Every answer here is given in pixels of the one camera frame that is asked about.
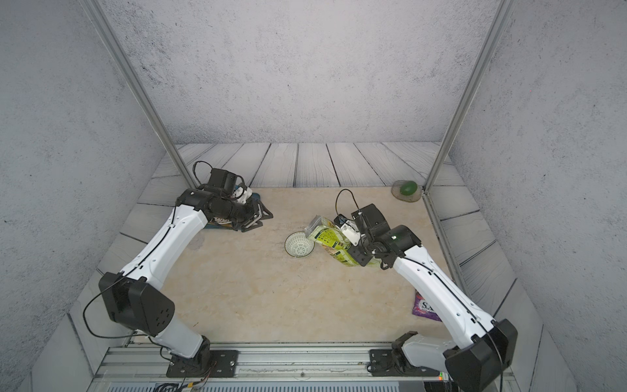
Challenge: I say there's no left aluminium frame post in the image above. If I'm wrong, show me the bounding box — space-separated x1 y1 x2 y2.
80 0 198 188

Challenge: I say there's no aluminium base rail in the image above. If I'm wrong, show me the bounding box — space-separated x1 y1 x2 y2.
88 342 460 391

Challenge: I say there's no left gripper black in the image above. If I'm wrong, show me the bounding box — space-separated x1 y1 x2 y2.
216 196 275 232

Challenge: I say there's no green oats bag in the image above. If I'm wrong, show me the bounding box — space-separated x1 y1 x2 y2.
305 215 379 267

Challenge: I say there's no purple Fox's candy bag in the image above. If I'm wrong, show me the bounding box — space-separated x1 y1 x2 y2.
411 291 442 322

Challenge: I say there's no teal placemat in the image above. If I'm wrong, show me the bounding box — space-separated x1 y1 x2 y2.
204 193 261 230

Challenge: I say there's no right aluminium frame post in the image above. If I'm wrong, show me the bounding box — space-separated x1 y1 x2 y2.
423 0 516 193

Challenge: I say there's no green toy avocado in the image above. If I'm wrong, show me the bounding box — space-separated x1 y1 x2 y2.
399 181 419 197

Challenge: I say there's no white patterned breakfast bowl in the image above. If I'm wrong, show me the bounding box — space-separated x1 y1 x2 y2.
284 231 315 258

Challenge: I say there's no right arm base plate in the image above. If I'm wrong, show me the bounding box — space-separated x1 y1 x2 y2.
367 349 440 377

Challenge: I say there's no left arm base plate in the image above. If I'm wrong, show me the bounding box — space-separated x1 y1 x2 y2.
166 350 239 378

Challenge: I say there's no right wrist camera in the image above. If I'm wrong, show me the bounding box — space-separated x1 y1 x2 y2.
340 220 361 246

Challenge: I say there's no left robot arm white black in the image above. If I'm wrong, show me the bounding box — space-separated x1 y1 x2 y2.
95 168 274 364

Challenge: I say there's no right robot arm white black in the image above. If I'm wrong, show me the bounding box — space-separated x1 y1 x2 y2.
349 204 519 391

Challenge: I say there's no aluminium frame post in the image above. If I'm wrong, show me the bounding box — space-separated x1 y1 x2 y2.
423 0 516 193
80 0 198 188

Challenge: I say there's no grey stone dish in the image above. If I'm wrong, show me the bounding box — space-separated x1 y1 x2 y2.
391 180 423 203

